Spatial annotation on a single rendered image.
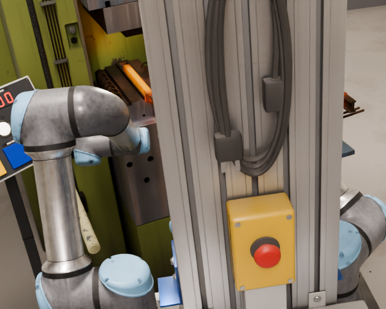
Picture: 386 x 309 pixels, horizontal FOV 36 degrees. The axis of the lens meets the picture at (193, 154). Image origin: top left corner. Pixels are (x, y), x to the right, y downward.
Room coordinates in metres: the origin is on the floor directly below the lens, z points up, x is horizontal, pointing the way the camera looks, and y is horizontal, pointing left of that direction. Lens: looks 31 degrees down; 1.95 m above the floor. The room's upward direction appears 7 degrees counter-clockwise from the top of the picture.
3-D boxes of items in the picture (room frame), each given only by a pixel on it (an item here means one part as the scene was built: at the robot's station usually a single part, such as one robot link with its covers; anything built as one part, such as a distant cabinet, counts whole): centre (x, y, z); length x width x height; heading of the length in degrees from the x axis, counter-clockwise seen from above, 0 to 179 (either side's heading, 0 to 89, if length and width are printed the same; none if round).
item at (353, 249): (1.08, -0.31, 0.98); 0.13 x 0.12 x 0.14; 136
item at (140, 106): (2.26, 0.22, 0.96); 0.42 x 0.20 x 0.09; 18
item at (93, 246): (1.87, 0.46, 0.62); 0.44 x 0.05 x 0.05; 18
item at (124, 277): (1.05, 0.19, 0.98); 0.13 x 0.12 x 0.14; 88
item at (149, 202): (2.29, 0.17, 0.69); 0.56 x 0.38 x 0.45; 18
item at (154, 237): (2.29, 0.17, 0.23); 0.56 x 0.38 x 0.47; 18
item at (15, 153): (1.72, 0.58, 1.01); 0.07 x 0.05 x 0.07; 133
